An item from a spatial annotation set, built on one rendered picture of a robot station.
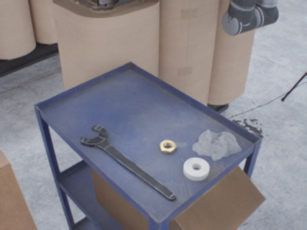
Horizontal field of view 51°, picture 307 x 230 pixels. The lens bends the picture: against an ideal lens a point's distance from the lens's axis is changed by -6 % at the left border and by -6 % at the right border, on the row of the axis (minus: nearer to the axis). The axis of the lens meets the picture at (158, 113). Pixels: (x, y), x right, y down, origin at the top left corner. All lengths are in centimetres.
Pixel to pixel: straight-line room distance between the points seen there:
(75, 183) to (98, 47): 57
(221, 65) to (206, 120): 107
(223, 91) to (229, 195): 135
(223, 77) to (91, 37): 108
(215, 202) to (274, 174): 129
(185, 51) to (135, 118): 73
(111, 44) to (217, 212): 80
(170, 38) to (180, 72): 21
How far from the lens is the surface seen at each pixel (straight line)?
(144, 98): 122
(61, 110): 121
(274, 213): 206
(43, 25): 319
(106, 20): 138
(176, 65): 180
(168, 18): 169
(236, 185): 106
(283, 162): 235
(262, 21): 155
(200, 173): 94
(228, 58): 217
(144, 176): 94
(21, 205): 113
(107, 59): 145
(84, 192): 140
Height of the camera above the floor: 159
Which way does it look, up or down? 38 degrees down
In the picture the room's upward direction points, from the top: 1 degrees clockwise
